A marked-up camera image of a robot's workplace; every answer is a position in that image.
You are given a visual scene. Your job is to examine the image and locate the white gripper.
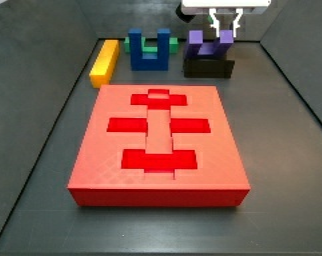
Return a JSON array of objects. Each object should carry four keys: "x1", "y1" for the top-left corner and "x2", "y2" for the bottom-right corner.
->
[{"x1": 182, "y1": 0, "x2": 271, "y2": 38}]

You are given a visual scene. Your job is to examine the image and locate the purple U-shaped block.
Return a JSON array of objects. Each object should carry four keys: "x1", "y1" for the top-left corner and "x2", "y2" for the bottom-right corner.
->
[{"x1": 185, "y1": 30, "x2": 234, "y2": 59}]

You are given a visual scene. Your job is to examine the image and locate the black angle fixture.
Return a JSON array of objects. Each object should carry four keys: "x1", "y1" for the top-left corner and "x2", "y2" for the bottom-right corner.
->
[{"x1": 183, "y1": 59, "x2": 235, "y2": 78}]

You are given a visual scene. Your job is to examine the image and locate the red board with slots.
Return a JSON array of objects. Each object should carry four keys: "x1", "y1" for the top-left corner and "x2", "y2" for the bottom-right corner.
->
[{"x1": 68, "y1": 85, "x2": 251, "y2": 207}]

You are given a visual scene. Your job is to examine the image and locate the green stepped block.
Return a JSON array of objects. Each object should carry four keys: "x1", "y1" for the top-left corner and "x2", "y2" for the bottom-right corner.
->
[{"x1": 125, "y1": 37, "x2": 179, "y2": 54}]

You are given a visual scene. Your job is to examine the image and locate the blue U-shaped block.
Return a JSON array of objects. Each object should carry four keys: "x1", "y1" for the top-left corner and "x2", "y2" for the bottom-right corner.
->
[{"x1": 129, "y1": 28, "x2": 171, "y2": 71}]

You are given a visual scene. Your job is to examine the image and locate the yellow long bar block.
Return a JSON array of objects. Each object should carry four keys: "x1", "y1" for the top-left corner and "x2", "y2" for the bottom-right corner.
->
[{"x1": 90, "y1": 40, "x2": 121, "y2": 88}]

